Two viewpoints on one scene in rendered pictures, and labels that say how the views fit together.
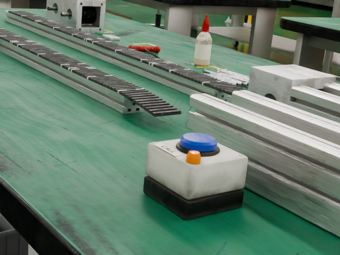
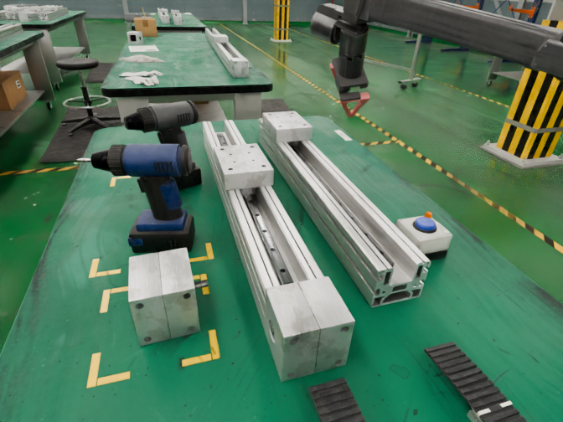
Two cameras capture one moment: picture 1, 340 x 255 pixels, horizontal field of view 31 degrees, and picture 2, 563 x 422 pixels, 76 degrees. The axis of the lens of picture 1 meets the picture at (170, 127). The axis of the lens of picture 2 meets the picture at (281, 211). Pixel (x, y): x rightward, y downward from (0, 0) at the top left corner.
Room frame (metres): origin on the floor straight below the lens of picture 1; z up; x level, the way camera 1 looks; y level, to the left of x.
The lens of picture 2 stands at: (1.31, -0.11, 1.25)
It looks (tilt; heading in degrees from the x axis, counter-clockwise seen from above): 32 degrees down; 200
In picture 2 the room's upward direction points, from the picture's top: 2 degrees clockwise
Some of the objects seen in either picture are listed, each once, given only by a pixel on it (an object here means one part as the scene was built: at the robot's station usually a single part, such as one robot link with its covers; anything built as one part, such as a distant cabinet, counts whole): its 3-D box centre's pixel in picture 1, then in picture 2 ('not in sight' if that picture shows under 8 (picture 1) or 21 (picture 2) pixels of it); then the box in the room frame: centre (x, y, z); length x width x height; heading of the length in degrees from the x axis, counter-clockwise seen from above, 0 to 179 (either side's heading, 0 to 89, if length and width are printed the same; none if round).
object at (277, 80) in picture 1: (283, 101); (313, 325); (0.95, -0.17, 0.83); 0.12 x 0.09 x 0.10; 128
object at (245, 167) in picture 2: not in sight; (242, 170); (0.61, -0.46, 0.87); 0.16 x 0.11 x 0.07; 38
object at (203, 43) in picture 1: (204, 40); not in sight; (1.44, -0.06, 0.84); 0.04 x 0.04 x 0.12
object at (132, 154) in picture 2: not in sight; (142, 198); (0.84, -0.56, 0.89); 0.20 x 0.08 x 0.22; 115
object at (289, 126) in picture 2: not in sight; (286, 130); (0.30, -0.46, 0.87); 0.16 x 0.11 x 0.07; 38
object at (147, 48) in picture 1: (153, 54); not in sight; (1.47, 0.06, 0.79); 0.16 x 0.08 x 0.02; 21
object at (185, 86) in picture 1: (91, 46); not in sight; (1.46, 0.21, 0.79); 0.96 x 0.04 x 0.03; 38
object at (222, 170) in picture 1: (201, 172); (417, 239); (0.64, -0.04, 0.81); 0.10 x 0.08 x 0.06; 128
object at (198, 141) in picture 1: (198, 145); (425, 224); (0.64, -0.03, 0.84); 0.04 x 0.04 x 0.02
